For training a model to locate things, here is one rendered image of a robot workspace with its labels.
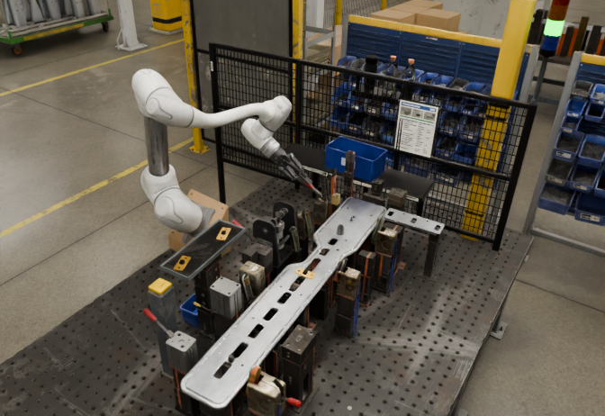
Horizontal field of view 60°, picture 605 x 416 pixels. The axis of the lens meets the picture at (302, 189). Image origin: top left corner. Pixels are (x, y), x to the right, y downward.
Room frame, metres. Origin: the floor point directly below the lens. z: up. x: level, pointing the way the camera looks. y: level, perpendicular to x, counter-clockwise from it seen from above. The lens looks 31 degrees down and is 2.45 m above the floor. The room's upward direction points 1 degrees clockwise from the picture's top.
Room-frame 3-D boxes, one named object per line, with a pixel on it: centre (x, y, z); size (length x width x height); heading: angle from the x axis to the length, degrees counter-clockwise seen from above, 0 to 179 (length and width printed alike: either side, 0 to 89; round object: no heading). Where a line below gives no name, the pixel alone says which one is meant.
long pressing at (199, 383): (1.69, -0.02, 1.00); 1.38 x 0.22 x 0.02; 151
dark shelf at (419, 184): (2.60, -0.27, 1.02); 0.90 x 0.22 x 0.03; 61
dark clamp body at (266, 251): (1.78, 0.17, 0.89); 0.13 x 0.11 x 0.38; 61
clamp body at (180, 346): (1.28, 0.41, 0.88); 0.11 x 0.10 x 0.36; 61
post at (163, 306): (1.44, 0.51, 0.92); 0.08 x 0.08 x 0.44; 61
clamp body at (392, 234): (1.98, -0.40, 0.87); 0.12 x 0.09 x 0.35; 61
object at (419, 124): (2.56, -0.59, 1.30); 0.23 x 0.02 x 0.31; 61
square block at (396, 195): (2.30, -0.49, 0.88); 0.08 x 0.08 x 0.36; 61
